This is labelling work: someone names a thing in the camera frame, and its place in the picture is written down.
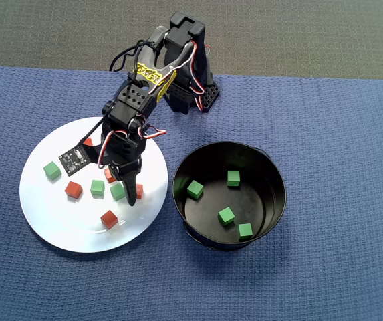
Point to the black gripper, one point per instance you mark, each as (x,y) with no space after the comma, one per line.
(126,168)

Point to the green cube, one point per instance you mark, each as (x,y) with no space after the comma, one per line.
(117,191)
(233,177)
(195,189)
(97,187)
(245,230)
(226,215)
(51,170)

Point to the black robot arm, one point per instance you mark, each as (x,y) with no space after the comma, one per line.
(184,36)

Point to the white round plate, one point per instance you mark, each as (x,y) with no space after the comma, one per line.
(61,227)

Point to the red cube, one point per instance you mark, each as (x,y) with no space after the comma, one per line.
(87,142)
(108,175)
(139,191)
(73,189)
(109,219)

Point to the black round pot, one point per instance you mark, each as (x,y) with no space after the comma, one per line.
(271,187)

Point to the blue woven table cloth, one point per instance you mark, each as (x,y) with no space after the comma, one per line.
(311,167)

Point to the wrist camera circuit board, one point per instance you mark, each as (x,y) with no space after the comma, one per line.
(74,160)

